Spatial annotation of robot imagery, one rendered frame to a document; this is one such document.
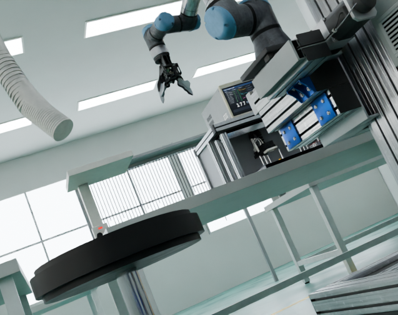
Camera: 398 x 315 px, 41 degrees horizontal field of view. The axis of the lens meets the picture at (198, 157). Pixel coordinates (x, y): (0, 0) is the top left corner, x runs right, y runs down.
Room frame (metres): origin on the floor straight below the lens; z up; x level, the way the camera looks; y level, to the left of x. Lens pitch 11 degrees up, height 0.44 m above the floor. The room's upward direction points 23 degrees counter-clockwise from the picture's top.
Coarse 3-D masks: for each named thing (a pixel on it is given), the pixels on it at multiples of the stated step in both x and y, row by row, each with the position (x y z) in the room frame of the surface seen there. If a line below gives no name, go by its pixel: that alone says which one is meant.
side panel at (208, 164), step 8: (208, 144) 2.86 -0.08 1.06; (208, 152) 2.94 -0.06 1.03; (200, 160) 3.09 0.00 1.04; (208, 160) 2.99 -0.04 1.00; (216, 160) 2.85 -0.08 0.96; (208, 168) 3.04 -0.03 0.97; (216, 168) 2.93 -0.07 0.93; (208, 176) 3.09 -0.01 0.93; (216, 176) 2.97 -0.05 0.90; (224, 176) 2.86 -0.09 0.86; (208, 184) 3.11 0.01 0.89; (216, 184) 3.02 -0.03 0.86
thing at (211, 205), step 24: (336, 144) 2.50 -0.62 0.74; (360, 144) 2.55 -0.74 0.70; (288, 168) 2.40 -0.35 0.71; (312, 168) 2.71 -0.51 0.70; (336, 168) 3.33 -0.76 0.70; (216, 192) 2.27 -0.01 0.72; (240, 192) 2.41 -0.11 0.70; (264, 192) 2.90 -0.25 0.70; (144, 216) 2.16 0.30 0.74; (216, 216) 3.09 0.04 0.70
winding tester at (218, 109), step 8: (240, 80) 2.82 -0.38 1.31; (248, 80) 2.84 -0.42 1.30; (224, 88) 2.79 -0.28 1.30; (216, 96) 2.86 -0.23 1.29; (224, 96) 2.78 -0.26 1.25; (208, 104) 3.00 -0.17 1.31; (216, 104) 2.90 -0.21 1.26; (224, 104) 2.81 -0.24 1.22; (208, 112) 3.04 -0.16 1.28; (216, 112) 2.94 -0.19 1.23; (224, 112) 2.85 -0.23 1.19; (232, 112) 2.78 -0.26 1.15; (240, 112) 2.80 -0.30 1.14; (248, 112) 2.81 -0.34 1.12; (208, 120) 3.09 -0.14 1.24; (216, 120) 2.98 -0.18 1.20; (224, 120) 2.89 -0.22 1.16; (208, 128) 3.13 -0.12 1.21
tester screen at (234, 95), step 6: (240, 84) 2.82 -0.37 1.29; (246, 84) 2.83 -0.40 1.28; (252, 84) 2.84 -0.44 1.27; (228, 90) 2.79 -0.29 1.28; (234, 90) 2.80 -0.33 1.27; (240, 90) 2.81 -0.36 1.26; (246, 90) 2.83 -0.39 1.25; (228, 96) 2.79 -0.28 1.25; (234, 96) 2.80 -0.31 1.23; (240, 96) 2.81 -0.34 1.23; (234, 102) 2.79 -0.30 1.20; (246, 102) 2.82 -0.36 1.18; (234, 108) 2.79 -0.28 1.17
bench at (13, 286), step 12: (0, 264) 1.88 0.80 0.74; (12, 264) 1.89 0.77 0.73; (0, 276) 1.87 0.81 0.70; (12, 276) 1.96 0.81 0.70; (24, 276) 2.26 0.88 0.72; (0, 288) 1.90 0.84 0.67; (12, 288) 1.91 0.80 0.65; (24, 288) 2.53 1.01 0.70; (0, 300) 2.60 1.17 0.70; (12, 300) 1.91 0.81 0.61; (24, 300) 2.83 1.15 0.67; (12, 312) 1.90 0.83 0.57; (24, 312) 2.82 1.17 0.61
